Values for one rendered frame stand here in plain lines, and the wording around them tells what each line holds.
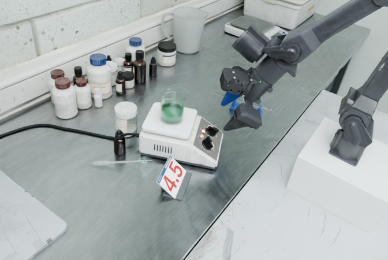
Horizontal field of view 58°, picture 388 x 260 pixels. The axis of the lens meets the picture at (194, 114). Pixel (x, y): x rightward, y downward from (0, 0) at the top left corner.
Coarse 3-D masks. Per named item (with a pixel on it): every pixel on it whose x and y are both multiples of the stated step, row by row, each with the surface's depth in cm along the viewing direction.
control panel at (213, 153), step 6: (204, 120) 94; (204, 126) 92; (198, 132) 89; (204, 132) 90; (198, 138) 87; (204, 138) 89; (216, 138) 92; (198, 144) 86; (216, 144) 90; (204, 150) 86; (210, 150) 87; (216, 150) 88; (210, 156) 86; (216, 156) 87
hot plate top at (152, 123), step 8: (160, 104) 93; (152, 112) 90; (192, 112) 92; (152, 120) 87; (160, 120) 87; (184, 120) 88; (192, 120) 89; (144, 128) 84; (152, 128) 85; (160, 128) 85; (168, 128) 85; (176, 128) 85; (184, 128) 86; (176, 136) 84; (184, 136) 83
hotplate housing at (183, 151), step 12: (144, 132) 86; (192, 132) 88; (144, 144) 86; (156, 144) 86; (168, 144) 85; (180, 144) 84; (192, 144) 84; (156, 156) 88; (168, 156) 87; (180, 156) 86; (192, 156) 86; (204, 156) 85
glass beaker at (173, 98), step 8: (168, 88) 86; (176, 88) 86; (168, 96) 87; (176, 96) 88; (184, 96) 86; (168, 104) 82; (176, 104) 82; (184, 104) 84; (160, 112) 86; (168, 112) 84; (176, 112) 84; (184, 112) 87; (168, 120) 85; (176, 120) 85
